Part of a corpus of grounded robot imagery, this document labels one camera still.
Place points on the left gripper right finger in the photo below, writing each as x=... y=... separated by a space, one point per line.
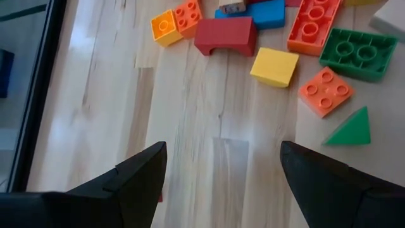
x=332 y=196

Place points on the red hollow long brick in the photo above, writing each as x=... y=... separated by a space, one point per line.
x=311 y=28

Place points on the small orange four-stud brick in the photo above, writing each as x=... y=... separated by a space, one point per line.
x=326 y=92

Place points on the yellow cube block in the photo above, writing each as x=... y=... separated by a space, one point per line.
x=274 y=66

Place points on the small orange studded brick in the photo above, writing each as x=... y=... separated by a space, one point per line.
x=189 y=17

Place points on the red rectangular block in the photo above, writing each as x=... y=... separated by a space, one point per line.
x=292 y=2

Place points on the printed wooden plank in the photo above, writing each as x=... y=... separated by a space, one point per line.
x=232 y=6

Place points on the small yellow-orange studded brick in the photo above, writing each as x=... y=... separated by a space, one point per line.
x=166 y=30

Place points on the red arch block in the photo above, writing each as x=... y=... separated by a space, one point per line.
x=224 y=31

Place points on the green triangle block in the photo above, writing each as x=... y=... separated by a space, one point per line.
x=351 y=131

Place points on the small red cube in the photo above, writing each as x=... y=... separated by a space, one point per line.
x=160 y=197

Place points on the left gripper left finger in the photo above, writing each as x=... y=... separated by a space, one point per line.
x=136 y=190

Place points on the blue plank block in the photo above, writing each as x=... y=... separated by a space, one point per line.
x=269 y=14

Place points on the yellow rectangular block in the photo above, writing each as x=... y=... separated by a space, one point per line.
x=360 y=2

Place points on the pale wooden plank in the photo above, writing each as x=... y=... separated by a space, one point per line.
x=390 y=19

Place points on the black metal table frame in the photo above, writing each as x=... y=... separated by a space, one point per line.
x=38 y=95

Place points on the dark power strip bar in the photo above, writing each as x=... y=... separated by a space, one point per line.
x=5 y=73

